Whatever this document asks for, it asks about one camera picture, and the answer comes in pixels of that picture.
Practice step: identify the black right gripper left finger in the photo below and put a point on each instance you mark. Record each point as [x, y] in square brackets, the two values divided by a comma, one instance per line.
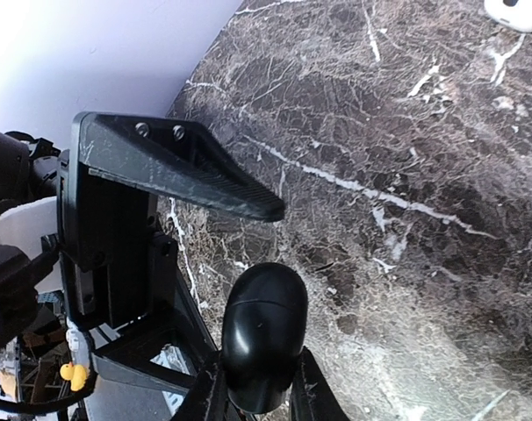
[207, 398]

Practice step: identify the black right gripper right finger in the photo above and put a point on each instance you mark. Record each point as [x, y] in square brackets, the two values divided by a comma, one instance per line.
[311, 397]

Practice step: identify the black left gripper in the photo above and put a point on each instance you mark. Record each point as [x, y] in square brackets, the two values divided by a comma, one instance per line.
[117, 263]

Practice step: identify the black earbud charging case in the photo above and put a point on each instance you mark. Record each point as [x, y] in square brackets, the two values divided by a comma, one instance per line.
[263, 334]

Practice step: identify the white earbud charging case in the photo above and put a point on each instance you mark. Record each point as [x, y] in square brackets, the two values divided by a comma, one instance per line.
[516, 14]

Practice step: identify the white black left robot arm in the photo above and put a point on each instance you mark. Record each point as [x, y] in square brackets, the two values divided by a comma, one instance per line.
[30, 252]

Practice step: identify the yellow rubber duck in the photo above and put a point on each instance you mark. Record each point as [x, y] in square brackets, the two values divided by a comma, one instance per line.
[76, 374]

